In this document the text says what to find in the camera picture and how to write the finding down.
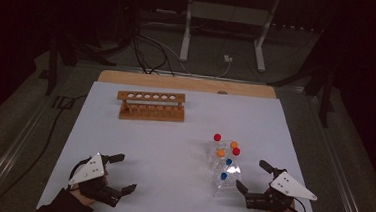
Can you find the person's left hand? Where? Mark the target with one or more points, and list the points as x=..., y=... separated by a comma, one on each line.
x=82, y=198

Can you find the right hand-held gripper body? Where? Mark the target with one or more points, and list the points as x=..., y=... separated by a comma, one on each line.
x=287, y=186

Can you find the white plug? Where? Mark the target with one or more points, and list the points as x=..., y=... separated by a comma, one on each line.
x=228, y=58

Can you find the wooden test tube rack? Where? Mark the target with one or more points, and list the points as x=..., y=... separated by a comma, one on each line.
x=152, y=115

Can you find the black stand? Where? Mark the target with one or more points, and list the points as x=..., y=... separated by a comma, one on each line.
x=325, y=102
x=52, y=69

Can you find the white metal stand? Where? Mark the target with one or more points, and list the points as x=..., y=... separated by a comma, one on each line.
x=186, y=35

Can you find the white table mat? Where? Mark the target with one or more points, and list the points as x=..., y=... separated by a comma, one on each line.
x=171, y=171

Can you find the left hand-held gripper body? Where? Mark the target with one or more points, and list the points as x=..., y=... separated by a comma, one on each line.
x=87, y=172

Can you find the aluminium frame rail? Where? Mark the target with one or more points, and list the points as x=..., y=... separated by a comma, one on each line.
x=11, y=160
x=341, y=177

